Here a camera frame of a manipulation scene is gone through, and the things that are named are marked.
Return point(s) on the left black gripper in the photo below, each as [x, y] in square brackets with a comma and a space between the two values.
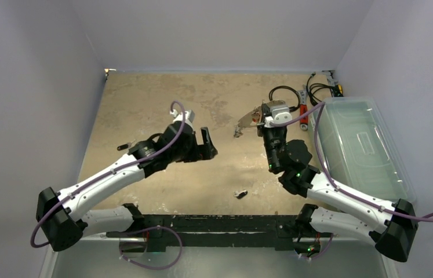
[205, 151]

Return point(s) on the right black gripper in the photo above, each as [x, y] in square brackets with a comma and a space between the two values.
[263, 124]

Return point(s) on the silver key holder strip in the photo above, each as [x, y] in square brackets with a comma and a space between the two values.
[250, 119]

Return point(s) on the black key fob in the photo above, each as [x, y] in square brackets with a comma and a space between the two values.
[240, 194]

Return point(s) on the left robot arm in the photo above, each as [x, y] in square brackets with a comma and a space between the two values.
[67, 215]

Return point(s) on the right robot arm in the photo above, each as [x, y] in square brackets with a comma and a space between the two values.
[388, 226]

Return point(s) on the yellow black connector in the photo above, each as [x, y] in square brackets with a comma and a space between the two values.
[338, 91]

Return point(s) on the clear plastic storage bin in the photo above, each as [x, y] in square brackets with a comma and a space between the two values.
[358, 150]

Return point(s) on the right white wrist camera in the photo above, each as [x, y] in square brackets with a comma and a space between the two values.
[276, 115]

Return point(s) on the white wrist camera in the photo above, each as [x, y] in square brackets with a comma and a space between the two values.
[276, 115]
[187, 117]

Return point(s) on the orange handled tool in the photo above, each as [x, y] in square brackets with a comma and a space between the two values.
[303, 109]

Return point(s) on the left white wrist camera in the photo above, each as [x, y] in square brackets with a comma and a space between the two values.
[187, 117]

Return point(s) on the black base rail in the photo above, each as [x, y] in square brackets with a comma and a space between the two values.
[280, 232]

